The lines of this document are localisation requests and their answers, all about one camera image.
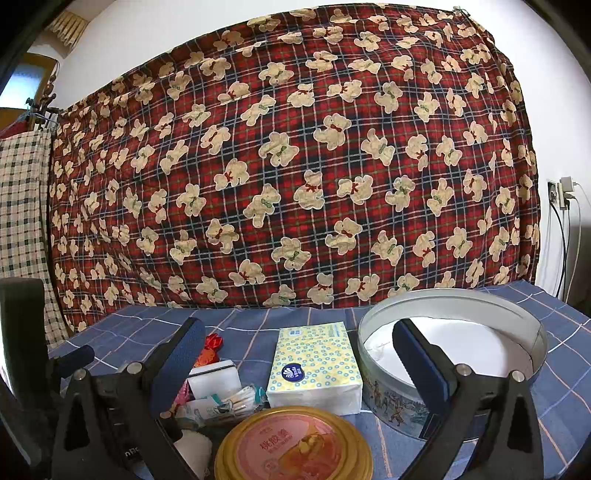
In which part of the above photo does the blue plaid bed sheet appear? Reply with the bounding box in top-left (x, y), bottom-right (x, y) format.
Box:
top-left (46, 281), bottom-right (591, 480)

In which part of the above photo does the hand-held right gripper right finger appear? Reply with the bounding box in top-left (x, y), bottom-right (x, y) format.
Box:
top-left (392, 318), bottom-right (546, 480)

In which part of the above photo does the round metal tin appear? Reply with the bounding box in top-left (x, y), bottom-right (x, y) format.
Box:
top-left (358, 288), bottom-right (549, 441)

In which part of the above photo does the black power cable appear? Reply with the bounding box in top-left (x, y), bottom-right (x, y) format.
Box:
top-left (551, 202), bottom-right (568, 299)

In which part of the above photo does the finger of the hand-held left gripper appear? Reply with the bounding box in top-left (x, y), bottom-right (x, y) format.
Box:
top-left (48, 344), bottom-right (96, 377)

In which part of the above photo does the white grey cleaning sponge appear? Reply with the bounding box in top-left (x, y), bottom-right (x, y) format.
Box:
top-left (187, 360), bottom-right (241, 398)

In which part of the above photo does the straw wall hanging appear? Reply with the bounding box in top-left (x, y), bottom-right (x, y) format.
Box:
top-left (48, 11), bottom-right (88, 48)

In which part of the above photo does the white pink towel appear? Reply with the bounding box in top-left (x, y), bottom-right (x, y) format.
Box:
top-left (173, 427), bottom-right (213, 480)

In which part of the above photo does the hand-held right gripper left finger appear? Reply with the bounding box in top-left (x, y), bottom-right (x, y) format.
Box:
top-left (50, 316), bottom-right (207, 480)

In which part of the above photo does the yellow dotted tissue pack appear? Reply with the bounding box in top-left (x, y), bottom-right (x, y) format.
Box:
top-left (266, 322), bottom-right (363, 416)

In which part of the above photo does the metal clothes hanger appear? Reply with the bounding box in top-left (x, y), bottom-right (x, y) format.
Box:
top-left (25, 95), bottom-right (60, 131)

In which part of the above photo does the red plaid bear print blanket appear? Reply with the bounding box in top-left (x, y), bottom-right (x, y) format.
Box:
top-left (46, 4), bottom-right (542, 340)

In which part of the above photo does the gold pink round tin lid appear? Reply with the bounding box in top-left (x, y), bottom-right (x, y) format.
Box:
top-left (213, 406), bottom-right (374, 480)

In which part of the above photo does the cotton swab packet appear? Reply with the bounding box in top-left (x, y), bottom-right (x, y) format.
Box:
top-left (178, 385), bottom-right (266, 425)

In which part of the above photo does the wooden door frame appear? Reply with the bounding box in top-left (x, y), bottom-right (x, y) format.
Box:
top-left (0, 53), bottom-right (59, 123)

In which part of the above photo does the red gold brocade pouch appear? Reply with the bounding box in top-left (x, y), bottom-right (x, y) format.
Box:
top-left (198, 335), bottom-right (225, 370)

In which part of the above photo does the green white checked cloth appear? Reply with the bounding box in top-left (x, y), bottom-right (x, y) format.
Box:
top-left (0, 127), bottom-right (70, 347)

